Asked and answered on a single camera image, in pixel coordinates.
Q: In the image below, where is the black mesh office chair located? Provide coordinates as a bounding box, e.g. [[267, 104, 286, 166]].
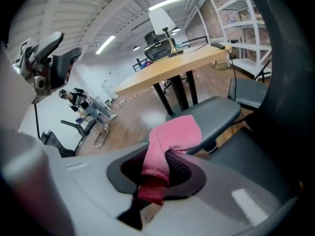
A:
[[143, 30, 177, 63]]

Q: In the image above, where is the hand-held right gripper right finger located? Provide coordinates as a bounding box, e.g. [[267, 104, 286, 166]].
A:
[[141, 152, 300, 236]]

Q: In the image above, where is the white shade table lamp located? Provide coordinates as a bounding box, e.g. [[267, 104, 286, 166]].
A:
[[148, 7, 185, 58]]

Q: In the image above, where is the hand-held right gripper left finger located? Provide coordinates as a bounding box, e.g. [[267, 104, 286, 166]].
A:
[[45, 143, 150, 236]]

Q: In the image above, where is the wooden desk with black legs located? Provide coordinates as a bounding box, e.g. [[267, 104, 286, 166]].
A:
[[114, 44, 232, 117]]

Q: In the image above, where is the white metal shelf rack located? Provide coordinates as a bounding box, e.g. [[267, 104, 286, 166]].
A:
[[205, 0, 273, 76]]

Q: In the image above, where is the cardboard box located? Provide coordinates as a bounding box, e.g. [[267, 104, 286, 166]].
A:
[[212, 59, 230, 70]]

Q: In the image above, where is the long ceiling light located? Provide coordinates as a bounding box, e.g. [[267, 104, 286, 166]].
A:
[[94, 35, 116, 55], [148, 0, 186, 11]]

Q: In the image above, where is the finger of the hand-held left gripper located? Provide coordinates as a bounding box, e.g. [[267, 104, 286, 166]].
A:
[[50, 47, 83, 90], [33, 31, 65, 64]]

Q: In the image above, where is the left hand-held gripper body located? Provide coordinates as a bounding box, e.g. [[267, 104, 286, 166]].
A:
[[13, 38, 54, 101]]

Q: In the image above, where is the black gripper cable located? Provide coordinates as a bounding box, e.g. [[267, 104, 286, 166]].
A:
[[33, 103, 41, 139]]

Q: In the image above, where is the pink cloth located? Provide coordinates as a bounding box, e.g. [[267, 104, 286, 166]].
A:
[[137, 114, 203, 206]]

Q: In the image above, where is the black metal railing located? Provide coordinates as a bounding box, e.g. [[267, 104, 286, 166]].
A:
[[181, 35, 209, 47]]

